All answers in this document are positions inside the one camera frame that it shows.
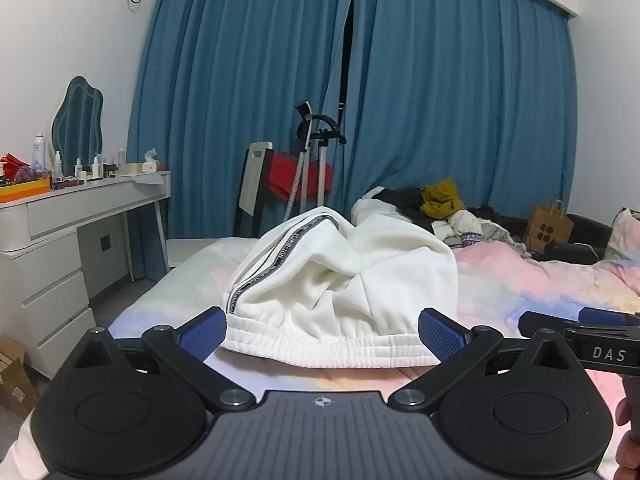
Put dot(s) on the pastel pillow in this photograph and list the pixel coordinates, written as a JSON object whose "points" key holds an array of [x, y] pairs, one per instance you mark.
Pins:
{"points": [[627, 235]]}

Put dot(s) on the white garment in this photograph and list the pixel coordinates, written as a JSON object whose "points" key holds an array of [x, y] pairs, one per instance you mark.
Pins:
{"points": [[372, 207]]}

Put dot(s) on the cardboard box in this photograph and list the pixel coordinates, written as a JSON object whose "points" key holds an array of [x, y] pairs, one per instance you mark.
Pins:
{"points": [[15, 390]]}

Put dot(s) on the white tissue box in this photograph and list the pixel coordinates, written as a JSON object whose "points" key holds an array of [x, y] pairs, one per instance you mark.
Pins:
{"points": [[150, 164]]}

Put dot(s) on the orange box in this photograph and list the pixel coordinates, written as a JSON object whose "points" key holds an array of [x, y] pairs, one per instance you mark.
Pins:
{"points": [[25, 191]]}

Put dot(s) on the white spray bottle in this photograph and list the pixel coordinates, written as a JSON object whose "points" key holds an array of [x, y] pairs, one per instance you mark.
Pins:
{"points": [[39, 152]]}

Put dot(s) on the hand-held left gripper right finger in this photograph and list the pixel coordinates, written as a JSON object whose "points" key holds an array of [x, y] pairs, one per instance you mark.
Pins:
{"points": [[440, 332]]}

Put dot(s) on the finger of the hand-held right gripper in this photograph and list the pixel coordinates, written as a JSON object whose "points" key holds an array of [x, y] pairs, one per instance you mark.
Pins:
{"points": [[605, 316], [540, 322]]}

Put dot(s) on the person's right hand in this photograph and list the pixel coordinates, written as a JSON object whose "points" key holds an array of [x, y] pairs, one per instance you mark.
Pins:
{"points": [[627, 457]]}

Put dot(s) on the grey puffer jacket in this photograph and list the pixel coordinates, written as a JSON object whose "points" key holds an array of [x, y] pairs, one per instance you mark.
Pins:
{"points": [[470, 230]]}

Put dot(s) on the small white bottle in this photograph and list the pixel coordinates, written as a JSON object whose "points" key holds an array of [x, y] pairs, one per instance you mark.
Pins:
{"points": [[59, 167]]}

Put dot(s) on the beige box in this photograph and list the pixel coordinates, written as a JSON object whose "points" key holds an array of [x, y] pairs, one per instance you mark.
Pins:
{"points": [[129, 169]]}

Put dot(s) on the wavy-framed mirror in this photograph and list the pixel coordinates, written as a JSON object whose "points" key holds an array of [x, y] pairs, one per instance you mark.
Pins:
{"points": [[77, 125]]}

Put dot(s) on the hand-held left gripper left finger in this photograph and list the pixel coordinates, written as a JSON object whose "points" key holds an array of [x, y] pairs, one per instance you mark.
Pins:
{"points": [[202, 332]]}

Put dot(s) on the mustard yellow cloth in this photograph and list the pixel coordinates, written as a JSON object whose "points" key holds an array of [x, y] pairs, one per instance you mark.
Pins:
{"points": [[442, 197]]}

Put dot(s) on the blue curtain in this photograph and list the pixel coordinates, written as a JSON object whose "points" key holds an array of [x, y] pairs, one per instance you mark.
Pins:
{"points": [[235, 85], [460, 85]]}

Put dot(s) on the white vanity desk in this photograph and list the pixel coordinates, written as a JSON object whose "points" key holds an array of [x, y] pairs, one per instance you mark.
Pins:
{"points": [[60, 240]]}

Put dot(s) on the brown paper bag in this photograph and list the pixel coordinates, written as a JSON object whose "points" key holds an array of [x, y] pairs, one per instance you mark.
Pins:
{"points": [[547, 230]]}

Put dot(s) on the black armchair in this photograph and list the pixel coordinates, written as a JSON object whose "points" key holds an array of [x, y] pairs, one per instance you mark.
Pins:
{"points": [[585, 232]]}

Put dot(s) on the black cloth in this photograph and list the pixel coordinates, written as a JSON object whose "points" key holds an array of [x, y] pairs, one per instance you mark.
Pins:
{"points": [[400, 202]]}

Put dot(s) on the red gift bag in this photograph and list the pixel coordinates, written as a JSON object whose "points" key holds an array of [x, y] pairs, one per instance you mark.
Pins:
{"points": [[12, 164]]}

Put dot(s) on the red cloth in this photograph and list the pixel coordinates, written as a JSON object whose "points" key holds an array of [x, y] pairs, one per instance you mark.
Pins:
{"points": [[295, 175]]}

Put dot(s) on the black chair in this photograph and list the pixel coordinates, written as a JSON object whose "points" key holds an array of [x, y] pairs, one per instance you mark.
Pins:
{"points": [[250, 195]]}

